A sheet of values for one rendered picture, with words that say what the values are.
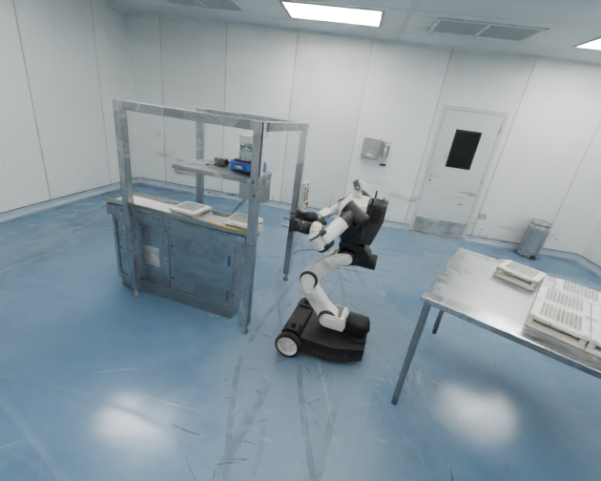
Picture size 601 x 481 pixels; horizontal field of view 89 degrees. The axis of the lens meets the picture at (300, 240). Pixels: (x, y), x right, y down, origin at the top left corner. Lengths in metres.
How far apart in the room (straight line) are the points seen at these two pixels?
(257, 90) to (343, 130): 1.64
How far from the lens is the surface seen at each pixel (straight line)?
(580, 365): 1.95
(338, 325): 2.44
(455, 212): 6.08
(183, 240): 2.71
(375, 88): 5.64
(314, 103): 5.67
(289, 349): 2.48
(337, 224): 1.85
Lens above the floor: 1.73
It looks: 22 degrees down
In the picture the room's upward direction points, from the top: 8 degrees clockwise
